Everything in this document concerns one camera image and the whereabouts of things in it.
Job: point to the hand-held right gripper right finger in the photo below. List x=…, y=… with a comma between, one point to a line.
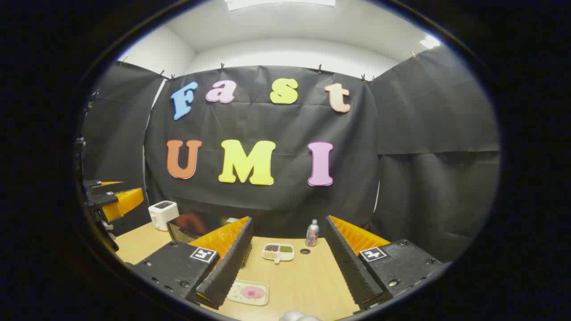
x=350, y=263

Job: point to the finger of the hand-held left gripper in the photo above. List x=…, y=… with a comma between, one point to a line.
x=122, y=200
x=93, y=185

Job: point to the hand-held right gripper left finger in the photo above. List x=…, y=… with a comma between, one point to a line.
x=229, y=263

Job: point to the white rectangular plate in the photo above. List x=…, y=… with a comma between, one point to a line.
x=234, y=294

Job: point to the pink round cake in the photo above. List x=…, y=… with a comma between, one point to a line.
x=253, y=292

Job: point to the black electric oven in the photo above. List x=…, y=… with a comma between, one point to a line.
x=198, y=225

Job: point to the white toaster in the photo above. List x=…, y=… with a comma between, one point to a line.
x=163, y=214

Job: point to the silver spray bottle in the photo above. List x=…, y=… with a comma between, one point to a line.
x=312, y=234

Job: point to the white divided snack dish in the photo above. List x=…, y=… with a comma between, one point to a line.
x=278, y=252

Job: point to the black backdrop cloth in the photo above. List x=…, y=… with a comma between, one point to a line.
x=276, y=129

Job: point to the ceiling light panel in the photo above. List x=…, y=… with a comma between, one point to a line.
x=279, y=3
x=429, y=42

